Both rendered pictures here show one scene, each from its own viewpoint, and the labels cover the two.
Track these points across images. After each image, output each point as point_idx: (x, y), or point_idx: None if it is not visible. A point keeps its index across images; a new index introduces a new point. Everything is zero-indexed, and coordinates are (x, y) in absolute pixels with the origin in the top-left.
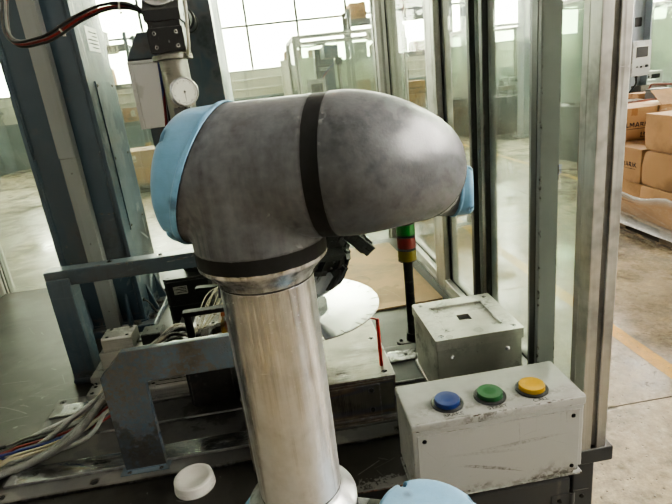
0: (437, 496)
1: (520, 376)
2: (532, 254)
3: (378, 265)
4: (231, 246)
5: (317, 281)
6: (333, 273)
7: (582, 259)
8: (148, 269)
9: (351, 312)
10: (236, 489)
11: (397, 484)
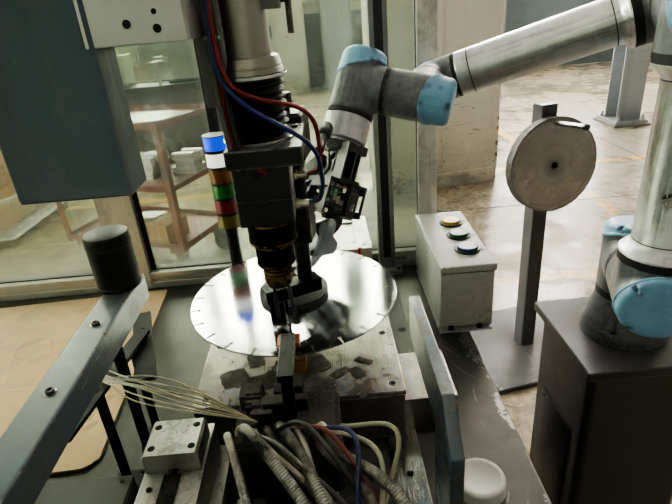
0: (624, 220)
1: (434, 224)
2: (383, 145)
3: (2, 329)
4: None
5: (333, 234)
6: (334, 219)
7: (427, 128)
8: (66, 432)
9: (332, 262)
10: (484, 443)
11: (471, 336)
